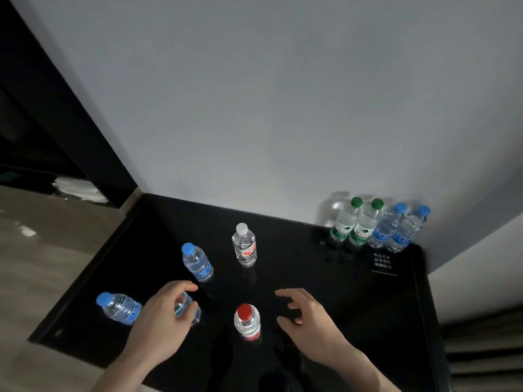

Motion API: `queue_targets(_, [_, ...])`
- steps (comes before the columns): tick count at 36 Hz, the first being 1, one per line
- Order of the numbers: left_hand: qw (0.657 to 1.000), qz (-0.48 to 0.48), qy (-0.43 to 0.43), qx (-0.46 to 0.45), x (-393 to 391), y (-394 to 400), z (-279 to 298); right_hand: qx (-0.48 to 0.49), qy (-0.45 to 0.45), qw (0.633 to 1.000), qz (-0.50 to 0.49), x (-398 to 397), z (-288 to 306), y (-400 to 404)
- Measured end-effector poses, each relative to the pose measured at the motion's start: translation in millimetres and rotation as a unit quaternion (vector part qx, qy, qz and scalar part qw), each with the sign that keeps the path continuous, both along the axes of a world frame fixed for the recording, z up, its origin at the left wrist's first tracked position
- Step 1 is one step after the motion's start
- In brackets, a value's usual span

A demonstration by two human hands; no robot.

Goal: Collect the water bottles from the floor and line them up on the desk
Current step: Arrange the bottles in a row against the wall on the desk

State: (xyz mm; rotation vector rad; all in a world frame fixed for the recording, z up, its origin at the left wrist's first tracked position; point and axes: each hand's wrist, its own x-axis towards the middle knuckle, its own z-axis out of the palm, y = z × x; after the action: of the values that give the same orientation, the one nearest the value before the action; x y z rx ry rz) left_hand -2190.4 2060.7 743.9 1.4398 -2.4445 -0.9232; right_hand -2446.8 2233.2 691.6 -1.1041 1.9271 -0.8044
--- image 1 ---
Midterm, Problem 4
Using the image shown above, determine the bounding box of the clear plastic water bottle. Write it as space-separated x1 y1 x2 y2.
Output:
174 291 202 325

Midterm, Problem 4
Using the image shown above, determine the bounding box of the black cabinet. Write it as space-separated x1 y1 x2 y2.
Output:
0 0 139 209

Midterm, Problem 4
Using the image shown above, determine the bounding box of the green cap water bottle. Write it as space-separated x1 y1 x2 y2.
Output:
347 198 385 248
329 197 364 244

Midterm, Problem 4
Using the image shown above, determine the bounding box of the blue cap water bottle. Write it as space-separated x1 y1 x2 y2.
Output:
96 292 143 326
181 242 215 282
367 202 408 249
385 205 431 253

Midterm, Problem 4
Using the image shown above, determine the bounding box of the black sign card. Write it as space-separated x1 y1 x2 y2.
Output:
370 250 398 277

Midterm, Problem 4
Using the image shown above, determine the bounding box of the person's right hand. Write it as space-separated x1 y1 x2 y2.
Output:
275 288 357 369

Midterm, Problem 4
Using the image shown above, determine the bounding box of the person's right forearm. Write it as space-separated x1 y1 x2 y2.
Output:
333 346 403 392

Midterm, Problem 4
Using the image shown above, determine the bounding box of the person's left forearm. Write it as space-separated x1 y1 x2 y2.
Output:
91 352 144 392

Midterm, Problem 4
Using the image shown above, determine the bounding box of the person's left hand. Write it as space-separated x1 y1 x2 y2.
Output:
123 280 200 366

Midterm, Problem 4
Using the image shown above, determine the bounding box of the white crumpled cloth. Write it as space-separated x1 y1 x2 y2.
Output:
52 176 110 205

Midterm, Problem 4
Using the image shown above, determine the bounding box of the white cap water bottle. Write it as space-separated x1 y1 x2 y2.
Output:
232 223 258 268

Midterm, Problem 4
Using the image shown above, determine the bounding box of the red cap water bottle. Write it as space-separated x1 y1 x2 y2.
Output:
233 303 262 342

